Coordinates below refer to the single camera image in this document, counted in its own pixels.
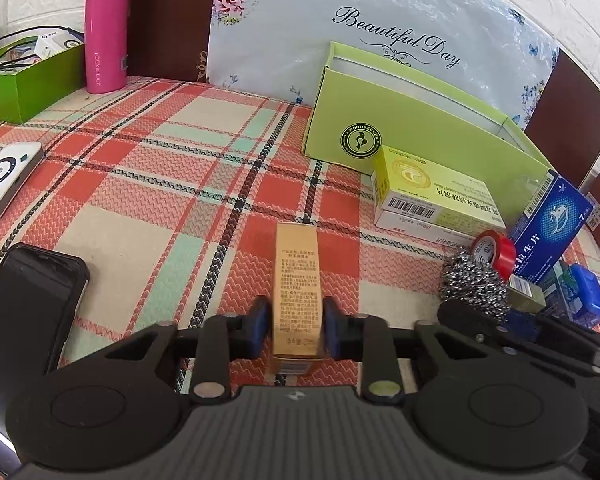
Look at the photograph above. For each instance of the green tray box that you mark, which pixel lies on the green tray box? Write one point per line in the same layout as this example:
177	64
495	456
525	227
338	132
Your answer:
27	86

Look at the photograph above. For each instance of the white orange medicine box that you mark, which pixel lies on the white orange medicine box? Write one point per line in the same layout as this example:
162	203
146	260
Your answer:
408	226

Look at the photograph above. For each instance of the brown wooden headboard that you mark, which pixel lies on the brown wooden headboard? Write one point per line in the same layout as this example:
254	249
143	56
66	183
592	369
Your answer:
169	39

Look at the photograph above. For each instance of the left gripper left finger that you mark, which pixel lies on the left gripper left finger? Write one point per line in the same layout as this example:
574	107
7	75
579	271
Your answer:
223	339

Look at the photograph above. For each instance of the olive green small box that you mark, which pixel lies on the olive green small box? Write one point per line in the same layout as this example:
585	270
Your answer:
524	296

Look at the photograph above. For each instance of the pink thermos bottle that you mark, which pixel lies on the pink thermos bottle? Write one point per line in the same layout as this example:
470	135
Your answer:
105	35

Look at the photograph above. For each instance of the blue plastic cube container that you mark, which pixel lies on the blue plastic cube container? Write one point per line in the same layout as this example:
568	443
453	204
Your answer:
582	292

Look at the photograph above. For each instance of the white round-button device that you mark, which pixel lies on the white round-button device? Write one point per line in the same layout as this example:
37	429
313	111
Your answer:
17	162

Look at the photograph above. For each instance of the gold box with barcode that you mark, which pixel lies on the gold box with barcode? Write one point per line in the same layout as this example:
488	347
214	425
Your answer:
297	302

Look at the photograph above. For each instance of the floral Beautiful Day pillow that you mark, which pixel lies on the floral Beautiful Day pillow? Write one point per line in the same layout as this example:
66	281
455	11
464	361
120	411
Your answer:
487	48

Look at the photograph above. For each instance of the red tape roll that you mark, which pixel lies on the red tape roll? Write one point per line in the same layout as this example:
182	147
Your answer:
495	250

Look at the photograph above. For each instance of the steel wool scrubber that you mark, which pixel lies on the steel wool scrubber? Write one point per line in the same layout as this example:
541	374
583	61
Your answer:
465	279

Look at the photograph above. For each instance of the yellow green medicine box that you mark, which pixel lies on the yellow green medicine box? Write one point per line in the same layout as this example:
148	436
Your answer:
416	188

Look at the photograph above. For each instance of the tall blue medicine box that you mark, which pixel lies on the tall blue medicine box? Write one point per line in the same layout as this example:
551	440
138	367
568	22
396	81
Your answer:
547	226

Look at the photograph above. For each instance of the black smartphone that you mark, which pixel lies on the black smartphone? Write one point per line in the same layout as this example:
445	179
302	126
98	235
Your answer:
40	291

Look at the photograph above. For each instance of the plaid bed sheet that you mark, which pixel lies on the plaid bed sheet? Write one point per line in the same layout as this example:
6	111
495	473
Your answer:
171	192

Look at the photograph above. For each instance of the light green open box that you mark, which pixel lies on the light green open box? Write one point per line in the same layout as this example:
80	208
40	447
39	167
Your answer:
365	101

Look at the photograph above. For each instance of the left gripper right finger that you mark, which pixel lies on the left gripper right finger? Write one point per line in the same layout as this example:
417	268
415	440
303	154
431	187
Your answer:
367	340

